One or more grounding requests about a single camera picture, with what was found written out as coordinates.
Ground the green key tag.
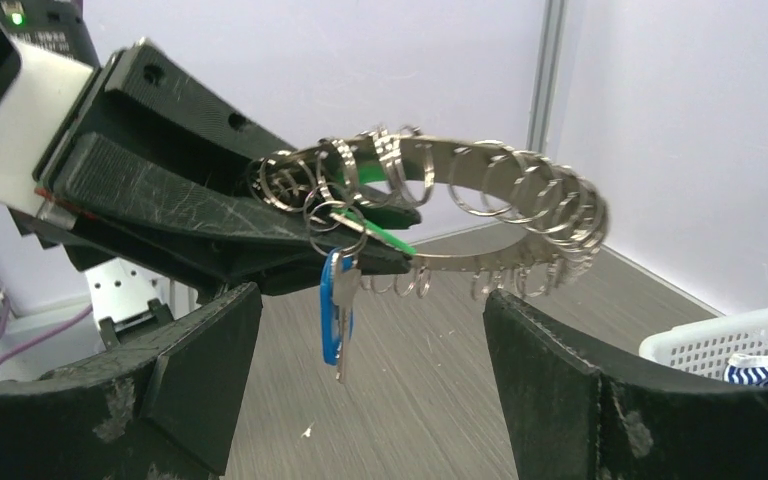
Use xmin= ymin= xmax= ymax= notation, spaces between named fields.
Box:
xmin=320 ymin=160 xmax=421 ymax=256

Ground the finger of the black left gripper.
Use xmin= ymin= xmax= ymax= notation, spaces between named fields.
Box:
xmin=52 ymin=131 xmax=418 ymax=296
xmin=105 ymin=39 xmax=422 ymax=230

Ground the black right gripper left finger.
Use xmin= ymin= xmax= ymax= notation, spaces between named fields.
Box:
xmin=0 ymin=283 xmax=262 ymax=479

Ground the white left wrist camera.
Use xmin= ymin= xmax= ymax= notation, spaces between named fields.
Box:
xmin=0 ymin=1 xmax=98 ymax=216

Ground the white plastic basket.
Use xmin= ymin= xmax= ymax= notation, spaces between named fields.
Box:
xmin=638 ymin=308 xmax=768 ymax=382

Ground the blue striped shirt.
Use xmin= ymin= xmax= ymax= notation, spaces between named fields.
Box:
xmin=723 ymin=353 xmax=768 ymax=387

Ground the blue key tag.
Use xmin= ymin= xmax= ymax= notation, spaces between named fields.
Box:
xmin=319 ymin=248 xmax=353 ymax=366

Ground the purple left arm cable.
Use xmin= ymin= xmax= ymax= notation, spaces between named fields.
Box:
xmin=0 ymin=301 xmax=94 ymax=386

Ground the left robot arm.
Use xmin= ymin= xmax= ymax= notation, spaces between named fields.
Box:
xmin=0 ymin=1 xmax=324 ymax=295

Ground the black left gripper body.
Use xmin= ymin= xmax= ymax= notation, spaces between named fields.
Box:
xmin=9 ymin=42 xmax=159 ymax=272

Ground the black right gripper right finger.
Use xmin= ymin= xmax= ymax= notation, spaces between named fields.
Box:
xmin=483 ymin=290 xmax=768 ymax=479

